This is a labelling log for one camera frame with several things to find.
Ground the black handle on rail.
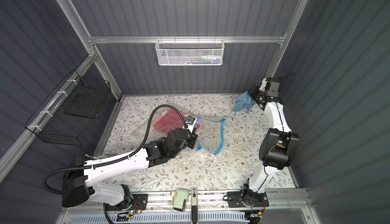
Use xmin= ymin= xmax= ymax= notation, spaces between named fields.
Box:
xmin=191 ymin=188 xmax=199 ymax=224

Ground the blue tank top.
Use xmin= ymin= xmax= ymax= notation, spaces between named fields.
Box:
xmin=232 ymin=91 xmax=256 ymax=113

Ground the pale green box on rail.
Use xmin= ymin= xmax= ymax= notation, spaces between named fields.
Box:
xmin=171 ymin=188 xmax=190 ymax=212

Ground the clear vacuum bag blue zipper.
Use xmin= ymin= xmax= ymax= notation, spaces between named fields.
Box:
xmin=132 ymin=106 xmax=226 ymax=155

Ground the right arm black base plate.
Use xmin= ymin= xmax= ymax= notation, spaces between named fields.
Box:
xmin=227 ymin=190 xmax=269 ymax=208

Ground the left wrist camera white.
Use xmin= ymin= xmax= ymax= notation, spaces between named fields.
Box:
xmin=185 ymin=115 xmax=198 ymax=133

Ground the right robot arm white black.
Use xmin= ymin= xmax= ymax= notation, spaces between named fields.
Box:
xmin=247 ymin=77 xmax=299 ymax=196

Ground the red folded garment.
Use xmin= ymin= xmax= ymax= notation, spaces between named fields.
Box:
xmin=151 ymin=108 xmax=202 ymax=134

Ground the black wire wall basket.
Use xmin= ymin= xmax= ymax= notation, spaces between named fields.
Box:
xmin=25 ymin=73 xmax=111 ymax=146

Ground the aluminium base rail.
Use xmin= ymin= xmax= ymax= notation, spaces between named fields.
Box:
xmin=56 ymin=188 xmax=320 ymax=224

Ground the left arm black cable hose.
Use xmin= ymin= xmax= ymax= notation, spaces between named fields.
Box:
xmin=41 ymin=104 xmax=189 ymax=196

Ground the white wire wall basket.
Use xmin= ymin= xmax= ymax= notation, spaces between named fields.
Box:
xmin=155 ymin=40 xmax=225 ymax=66

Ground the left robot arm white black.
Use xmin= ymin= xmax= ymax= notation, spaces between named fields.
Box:
xmin=62 ymin=128 xmax=198 ymax=207

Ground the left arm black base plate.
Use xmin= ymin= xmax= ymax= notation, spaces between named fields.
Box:
xmin=104 ymin=194 xmax=149 ymax=211

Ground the white glue bottle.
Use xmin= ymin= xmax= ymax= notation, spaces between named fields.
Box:
xmin=199 ymin=55 xmax=221 ymax=63

